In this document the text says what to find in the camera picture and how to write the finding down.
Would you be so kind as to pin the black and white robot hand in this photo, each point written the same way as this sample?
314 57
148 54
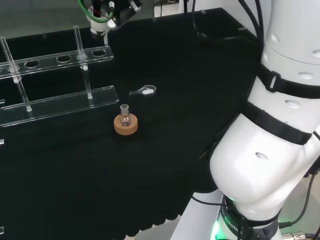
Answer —
125 10

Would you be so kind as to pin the glass weighing funnel with powder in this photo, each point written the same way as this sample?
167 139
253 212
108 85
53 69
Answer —
147 92

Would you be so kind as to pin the clear round-bottom glass flask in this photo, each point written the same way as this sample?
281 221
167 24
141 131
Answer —
125 120

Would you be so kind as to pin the clear acrylic funnel stand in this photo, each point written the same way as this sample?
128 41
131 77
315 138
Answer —
62 102

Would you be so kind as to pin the black bench cloth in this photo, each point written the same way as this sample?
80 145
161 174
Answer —
150 155

